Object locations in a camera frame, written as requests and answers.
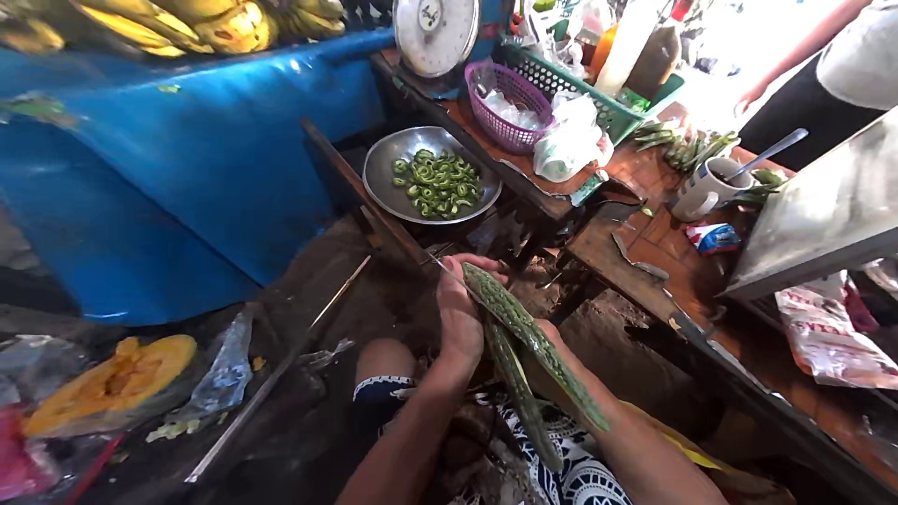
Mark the brown tiled wooden bench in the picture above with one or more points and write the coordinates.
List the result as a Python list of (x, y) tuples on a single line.
[(663, 242)]

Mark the white striped mug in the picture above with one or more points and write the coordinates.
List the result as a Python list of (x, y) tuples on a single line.
[(701, 189)]

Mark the person's left forearm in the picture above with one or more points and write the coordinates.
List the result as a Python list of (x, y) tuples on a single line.
[(421, 428)]

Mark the dark wooden plank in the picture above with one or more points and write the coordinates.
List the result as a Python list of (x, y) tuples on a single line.
[(365, 189)]

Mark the person's left fingers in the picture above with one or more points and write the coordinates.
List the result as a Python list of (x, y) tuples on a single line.
[(485, 264)]

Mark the bundle of green vegetables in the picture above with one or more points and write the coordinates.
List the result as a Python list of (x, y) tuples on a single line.
[(691, 149)]

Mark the long green bitter melon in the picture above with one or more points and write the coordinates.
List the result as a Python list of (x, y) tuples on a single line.
[(533, 336)]

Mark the person's right hand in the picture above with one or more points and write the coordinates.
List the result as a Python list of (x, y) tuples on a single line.
[(551, 331)]

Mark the white plastic bag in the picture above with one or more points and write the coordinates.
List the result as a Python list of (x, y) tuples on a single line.
[(567, 144)]

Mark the pile of green melon slices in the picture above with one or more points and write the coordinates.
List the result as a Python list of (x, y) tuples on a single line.
[(438, 184)]

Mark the pink plastic bag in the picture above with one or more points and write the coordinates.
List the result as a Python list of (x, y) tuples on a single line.
[(21, 456)]

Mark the green plastic basket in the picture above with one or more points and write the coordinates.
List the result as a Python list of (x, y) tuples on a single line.
[(610, 116)]

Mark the person's left hand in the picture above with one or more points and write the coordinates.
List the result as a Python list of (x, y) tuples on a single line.
[(459, 326)]

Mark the person's legs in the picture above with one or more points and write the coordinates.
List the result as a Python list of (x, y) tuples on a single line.
[(382, 361)]

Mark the white bottle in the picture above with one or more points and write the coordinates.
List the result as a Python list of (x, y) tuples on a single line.
[(626, 49)]

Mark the pile of yellow green bananas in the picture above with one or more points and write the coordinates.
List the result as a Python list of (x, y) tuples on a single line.
[(231, 28)]

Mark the purple plastic basket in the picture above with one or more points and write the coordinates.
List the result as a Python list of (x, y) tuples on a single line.
[(509, 135)]

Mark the round metal bowl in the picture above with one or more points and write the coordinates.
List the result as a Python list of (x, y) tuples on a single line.
[(382, 189)]

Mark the brown wooden table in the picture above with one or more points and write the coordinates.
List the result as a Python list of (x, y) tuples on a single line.
[(523, 172)]

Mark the blue tarp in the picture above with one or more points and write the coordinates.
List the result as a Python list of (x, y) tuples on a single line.
[(175, 182)]

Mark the long thin wooden stick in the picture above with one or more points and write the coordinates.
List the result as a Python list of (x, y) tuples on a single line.
[(259, 400)]

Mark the grey metal box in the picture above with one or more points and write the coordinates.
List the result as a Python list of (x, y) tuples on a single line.
[(821, 203)]

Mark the person's right forearm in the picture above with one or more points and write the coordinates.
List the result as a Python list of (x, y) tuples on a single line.
[(638, 442)]

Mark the person's left thumb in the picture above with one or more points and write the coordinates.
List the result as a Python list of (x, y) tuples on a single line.
[(451, 277)]

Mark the half orange pumpkin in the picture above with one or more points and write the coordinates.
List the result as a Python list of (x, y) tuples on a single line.
[(116, 386)]

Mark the dark green slim bitter melon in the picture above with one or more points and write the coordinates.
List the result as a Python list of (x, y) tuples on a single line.
[(520, 396)]

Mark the red blue white packet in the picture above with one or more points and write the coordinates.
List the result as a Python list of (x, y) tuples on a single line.
[(715, 239)]

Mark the orange bottle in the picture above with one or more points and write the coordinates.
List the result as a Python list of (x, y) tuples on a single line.
[(602, 52)]

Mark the metal spoon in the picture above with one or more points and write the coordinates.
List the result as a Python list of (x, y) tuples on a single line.
[(775, 147)]

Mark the brown bottle with red cap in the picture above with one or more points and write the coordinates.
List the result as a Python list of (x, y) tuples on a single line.
[(656, 59)]

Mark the clear bags in basket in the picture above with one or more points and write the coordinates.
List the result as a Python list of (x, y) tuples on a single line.
[(512, 109)]

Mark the red white printed packet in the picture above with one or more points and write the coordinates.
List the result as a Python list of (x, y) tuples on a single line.
[(828, 333)]

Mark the clear crumpled plastic bag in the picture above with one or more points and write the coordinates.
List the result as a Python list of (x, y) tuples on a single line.
[(224, 372)]

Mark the thin metal knife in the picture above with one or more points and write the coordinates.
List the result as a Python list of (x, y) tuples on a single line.
[(449, 271)]

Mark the round white dial scale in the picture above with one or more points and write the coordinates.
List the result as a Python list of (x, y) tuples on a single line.
[(435, 42)]

